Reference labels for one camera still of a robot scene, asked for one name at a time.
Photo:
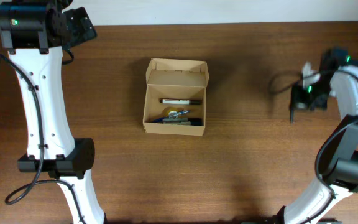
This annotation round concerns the white marker with blue cap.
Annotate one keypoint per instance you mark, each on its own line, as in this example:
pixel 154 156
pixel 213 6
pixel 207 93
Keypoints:
pixel 185 123

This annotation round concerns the silver marker with black cap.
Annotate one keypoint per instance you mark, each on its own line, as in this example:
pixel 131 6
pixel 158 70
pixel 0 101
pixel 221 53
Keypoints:
pixel 177 120

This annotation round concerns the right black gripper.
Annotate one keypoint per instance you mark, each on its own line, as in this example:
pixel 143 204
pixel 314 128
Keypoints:
pixel 297 98

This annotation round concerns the brown cardboard box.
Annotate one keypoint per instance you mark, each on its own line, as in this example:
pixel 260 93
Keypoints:
pixel 175 79

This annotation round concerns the blue ballpoint pen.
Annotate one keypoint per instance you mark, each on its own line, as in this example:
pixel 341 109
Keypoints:
pixel 159 120

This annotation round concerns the yellow adhesive tape roll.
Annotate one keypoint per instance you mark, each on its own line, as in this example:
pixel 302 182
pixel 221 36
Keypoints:
pixel 170 110

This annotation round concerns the white marker with black cap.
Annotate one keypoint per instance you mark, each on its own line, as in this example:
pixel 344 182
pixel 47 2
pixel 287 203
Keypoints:
pixel 180 102

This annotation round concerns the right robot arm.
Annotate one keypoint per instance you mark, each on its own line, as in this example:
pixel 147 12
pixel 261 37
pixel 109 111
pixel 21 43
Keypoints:
pixel 336 164

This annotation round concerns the black ballpoint pen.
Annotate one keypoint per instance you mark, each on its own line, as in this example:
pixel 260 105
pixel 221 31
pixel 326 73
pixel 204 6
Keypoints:
pixel 291 115

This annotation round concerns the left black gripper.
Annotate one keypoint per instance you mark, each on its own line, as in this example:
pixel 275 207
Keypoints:
pixel 84 28

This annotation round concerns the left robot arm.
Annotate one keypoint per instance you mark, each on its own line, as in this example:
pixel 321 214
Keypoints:
pixel 36 34

